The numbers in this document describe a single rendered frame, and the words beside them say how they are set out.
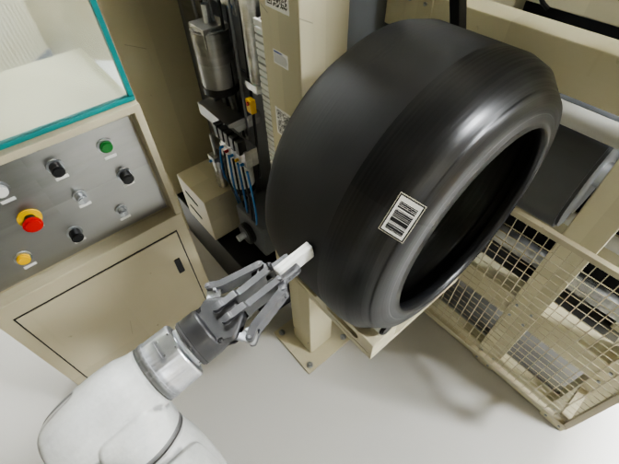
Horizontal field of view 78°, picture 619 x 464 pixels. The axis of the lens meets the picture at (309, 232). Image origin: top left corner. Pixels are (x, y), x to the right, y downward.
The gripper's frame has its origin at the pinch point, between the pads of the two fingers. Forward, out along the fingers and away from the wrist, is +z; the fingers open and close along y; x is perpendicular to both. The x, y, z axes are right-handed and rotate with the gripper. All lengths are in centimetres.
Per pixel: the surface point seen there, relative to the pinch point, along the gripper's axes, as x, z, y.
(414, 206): -11.5, 13.9, -11.3
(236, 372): 123, -25, 43
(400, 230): -8.8, 11.3, -11.5
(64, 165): 5, -21, 62
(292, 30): -16.4, 27.2, 29.8
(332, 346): 127, 17, 23
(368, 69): -18.7, 24.6, 7.4
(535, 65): -16.3, 43.3, -8.7
